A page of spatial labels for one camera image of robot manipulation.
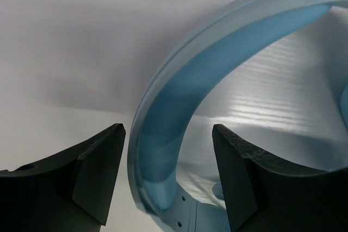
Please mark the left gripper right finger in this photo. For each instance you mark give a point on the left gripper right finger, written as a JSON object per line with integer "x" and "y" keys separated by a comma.
{"x": 264, "y": 192}

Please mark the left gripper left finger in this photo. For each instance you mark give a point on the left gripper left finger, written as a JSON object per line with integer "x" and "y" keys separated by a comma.
{"x": 67, "y": 191}

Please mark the light blue headphones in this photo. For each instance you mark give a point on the light blue headphones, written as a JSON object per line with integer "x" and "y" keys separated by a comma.
{"x": 207, "y": 54}

